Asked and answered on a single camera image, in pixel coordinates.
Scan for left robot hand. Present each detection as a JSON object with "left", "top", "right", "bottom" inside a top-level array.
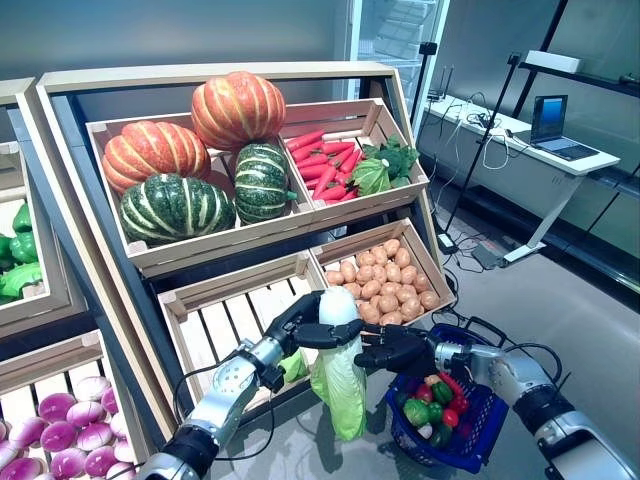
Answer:
[{"left": 262, "top": 289, "right": 365, "bottom": 361}]

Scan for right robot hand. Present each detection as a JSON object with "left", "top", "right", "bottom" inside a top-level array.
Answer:
[{"left": 353, "top": 323, "right": 441, "bottom": 376}]

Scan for toy napa cabbage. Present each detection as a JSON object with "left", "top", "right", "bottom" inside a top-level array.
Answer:
[
  {"left": 279, "top": 347, "right": 310, "bottom": 386},
  {"left": 309, "top": 285, "right": 369, "bottom": 442}
]

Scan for blue plastic shopping basket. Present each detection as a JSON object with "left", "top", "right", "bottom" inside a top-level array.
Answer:
[{"left": 384, "top": 314, "right": 511, "bottom": 475}]

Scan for round green toy cabbage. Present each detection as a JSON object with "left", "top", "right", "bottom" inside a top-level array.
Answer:
[{"left": 402, "top": 398, "right": 432, "bottom": 427}]

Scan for wooden potato crate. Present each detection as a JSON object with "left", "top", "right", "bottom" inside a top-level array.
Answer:
[{"left": 308, "top": 217, "right": 457, "bottom": 329}]

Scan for white-slatted wooden crate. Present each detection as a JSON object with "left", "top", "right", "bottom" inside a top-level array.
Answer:
[{"left": 157, "top": 252, "right": 334, "bottom": 426}]

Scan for grey power box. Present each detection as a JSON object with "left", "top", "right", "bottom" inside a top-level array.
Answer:
[{"left": 469, "top": 242, "right": 504, "bottom": 271}]

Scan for wooden pumpkin crate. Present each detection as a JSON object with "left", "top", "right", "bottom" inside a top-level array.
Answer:
[{"left": 85, "top": 110, "right": 316, "bottom": 279}]

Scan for wooden carrot crate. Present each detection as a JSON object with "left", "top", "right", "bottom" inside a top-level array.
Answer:
[{"left": 277, "top": 98, "right": 430, "bottom": 232}]

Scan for small green striped pumpkin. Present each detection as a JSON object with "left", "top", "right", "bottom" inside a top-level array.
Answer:
[{"left": 233, "top": 143, "right": 299, "bottom": 225}]

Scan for light green toy cabbage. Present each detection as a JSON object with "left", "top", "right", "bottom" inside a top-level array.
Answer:
[{"left": 351, "top": 157, "right": 392, "bottom": 197}]

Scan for dark green leafy greens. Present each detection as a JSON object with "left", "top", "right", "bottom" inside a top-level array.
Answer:
[{"left": 360, "top": 134, "right": 420, "bottom": 189}]

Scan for large green striped pumpkin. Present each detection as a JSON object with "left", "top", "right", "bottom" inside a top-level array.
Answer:
[{"left": 118, "top": 172, "right": 237, "bottom": 246}]

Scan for white office desk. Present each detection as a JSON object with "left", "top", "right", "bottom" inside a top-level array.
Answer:
[{"left": 417, "top": 97, "right": 621, "bottom": 264}]

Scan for black light stand pole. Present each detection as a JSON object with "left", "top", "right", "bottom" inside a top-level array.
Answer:
[{"left": 442, "top": 52, "right": 524, "bottom": 239}]

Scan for round orange striped pumpkin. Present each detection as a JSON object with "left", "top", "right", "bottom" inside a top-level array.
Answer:
[{"left": 191, "top": 70, "right": 287, "bottom": 153}]

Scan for flat orange striped pumpkin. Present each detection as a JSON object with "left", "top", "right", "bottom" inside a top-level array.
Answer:
[{"left": 101, "top": 120, "right": 212, "bottom": 196}]

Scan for black router with antennas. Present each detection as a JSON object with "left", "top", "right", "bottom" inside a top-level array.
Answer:
[{"left": 427, "top": 64, "right": 455, "bottom": 104}]

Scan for wooden purple onion crate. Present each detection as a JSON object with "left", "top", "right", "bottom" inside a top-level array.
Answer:
[{"left": 0, "top": 329, "right": 151, "bottom": 480}]

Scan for open grey laptop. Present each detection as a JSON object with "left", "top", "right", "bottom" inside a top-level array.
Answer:
[{"left": 528, "top": 94, "right": 601, "bottom": 162}]

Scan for wooden green pepper crate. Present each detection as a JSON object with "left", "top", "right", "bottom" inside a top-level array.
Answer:
[{"left": 0, "top": 187, "right": 87, "bottom": 342}]

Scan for white rectangular box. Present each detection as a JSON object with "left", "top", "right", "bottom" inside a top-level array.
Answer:
[{"left": 524, "top": 49, "right": 584, "bottom": 74}]

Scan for black metal rack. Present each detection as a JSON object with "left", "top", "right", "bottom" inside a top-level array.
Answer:
[{"left": 517, "top": 0, "right": 640, "bottom": 124}]

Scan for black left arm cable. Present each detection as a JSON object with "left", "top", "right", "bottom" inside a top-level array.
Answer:
[{"left": 172, "top": 357, "right": 277, "bottom": 461}]

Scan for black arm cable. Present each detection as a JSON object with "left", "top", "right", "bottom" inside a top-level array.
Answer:
[
  {"left": 504, "top": 342, "right": 565, "bottom": 381},
  {"left": 172, "top": 357, "right": 277, "bottom": 461}
]

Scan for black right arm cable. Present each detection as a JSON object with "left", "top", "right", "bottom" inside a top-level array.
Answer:
[{"left": 504, "top": 342, "right": 565, "bottom": 381}]

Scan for white cable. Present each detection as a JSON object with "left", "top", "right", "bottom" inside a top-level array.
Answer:
[{"left": 439, "top": 97, "right": 524, "bottom": 194}]

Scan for wooden display stand dark frame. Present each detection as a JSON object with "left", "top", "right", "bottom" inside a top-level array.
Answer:
[
  {"left": 0, "top": 77, "right": 151, "bottom": 480},
  {"left": 35, "top": 60, "right": 459, "bottom": 451}
]

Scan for black camera tripod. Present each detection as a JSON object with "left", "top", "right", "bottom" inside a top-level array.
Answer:
[{"left": 409, "top": 42, "right": 439, "bottom": 124}]

